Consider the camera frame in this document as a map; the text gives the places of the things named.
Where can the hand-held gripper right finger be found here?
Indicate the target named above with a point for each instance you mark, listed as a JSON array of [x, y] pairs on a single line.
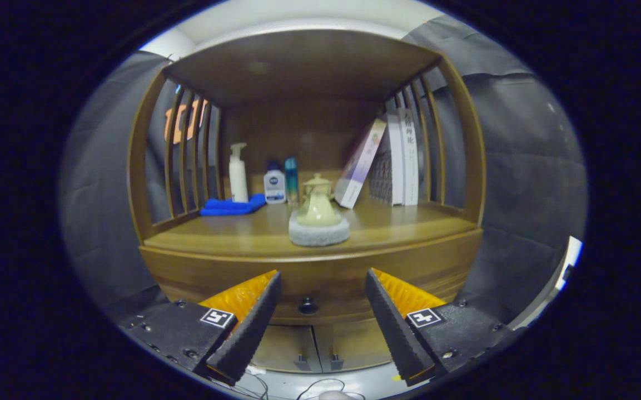
[[395, 328]]

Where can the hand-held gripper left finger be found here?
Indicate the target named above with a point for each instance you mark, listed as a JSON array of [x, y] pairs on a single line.
[[251, 328]]

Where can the pale green grey-rimmed sponge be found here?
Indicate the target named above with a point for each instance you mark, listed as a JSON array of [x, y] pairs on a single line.
[[318, 233]]

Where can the wooden cabinet door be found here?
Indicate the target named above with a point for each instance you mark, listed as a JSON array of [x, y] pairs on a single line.
[[287, 347], [353, 344]]

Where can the wooden countertop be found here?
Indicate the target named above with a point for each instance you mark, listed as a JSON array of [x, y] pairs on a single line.
[[231, 233]]

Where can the wooden cabinet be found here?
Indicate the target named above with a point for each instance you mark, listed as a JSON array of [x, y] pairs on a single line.
[[303, 66]]

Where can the blue folded cloth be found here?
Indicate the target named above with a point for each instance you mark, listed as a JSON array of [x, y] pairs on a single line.
[[228, 207]]

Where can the white bottle blue cap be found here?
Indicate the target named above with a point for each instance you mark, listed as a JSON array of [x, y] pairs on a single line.
[[274, 186]]

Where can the white pump bottle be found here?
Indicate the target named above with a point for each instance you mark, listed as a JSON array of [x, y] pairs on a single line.
[[238, 178]]

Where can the teal slim bottle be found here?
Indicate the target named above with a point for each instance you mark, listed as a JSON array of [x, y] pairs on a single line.
[[291, 180]]

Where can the patterned cover book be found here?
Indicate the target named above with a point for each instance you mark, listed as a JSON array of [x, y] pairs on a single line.
[[393, 161]]

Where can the purple white book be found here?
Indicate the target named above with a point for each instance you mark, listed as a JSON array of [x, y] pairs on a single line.
[[360, 161]]

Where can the white book black lettering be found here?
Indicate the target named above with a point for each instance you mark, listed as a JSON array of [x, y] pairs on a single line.
[[409, 155]]

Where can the white box device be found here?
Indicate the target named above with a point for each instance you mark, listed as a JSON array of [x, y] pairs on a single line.
[[574, 253]]

